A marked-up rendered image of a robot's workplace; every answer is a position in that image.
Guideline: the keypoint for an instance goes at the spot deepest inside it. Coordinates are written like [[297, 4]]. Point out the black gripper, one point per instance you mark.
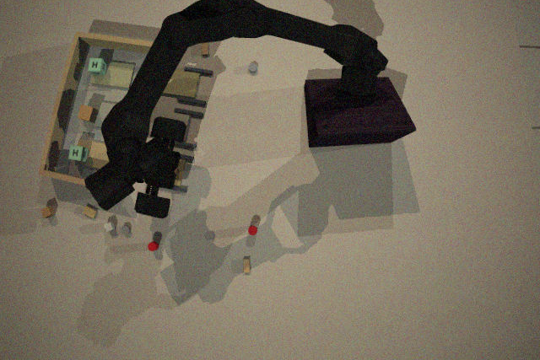
[[150, 204]]

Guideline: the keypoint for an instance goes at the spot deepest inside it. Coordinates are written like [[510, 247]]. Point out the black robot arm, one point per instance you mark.
[[126, 127]]

